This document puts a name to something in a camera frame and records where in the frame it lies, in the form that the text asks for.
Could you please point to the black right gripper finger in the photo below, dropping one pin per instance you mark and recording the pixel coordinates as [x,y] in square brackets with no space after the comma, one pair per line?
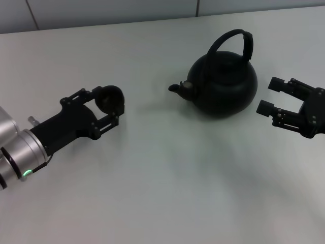
[276,84]
[265,107]

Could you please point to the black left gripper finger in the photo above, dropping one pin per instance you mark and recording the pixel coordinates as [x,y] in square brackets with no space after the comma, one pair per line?
[111,122]
[81,94]

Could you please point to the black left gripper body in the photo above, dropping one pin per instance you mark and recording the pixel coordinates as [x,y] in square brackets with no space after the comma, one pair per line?
[73,122]

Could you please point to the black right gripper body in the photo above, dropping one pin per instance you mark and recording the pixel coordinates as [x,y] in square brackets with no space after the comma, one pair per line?
[314,114]

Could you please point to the small dark teacup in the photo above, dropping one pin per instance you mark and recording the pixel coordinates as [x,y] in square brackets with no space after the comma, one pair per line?
[109,99]

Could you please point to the black round teapot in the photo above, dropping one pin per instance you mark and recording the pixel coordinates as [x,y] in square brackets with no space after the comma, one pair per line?
[223,89]

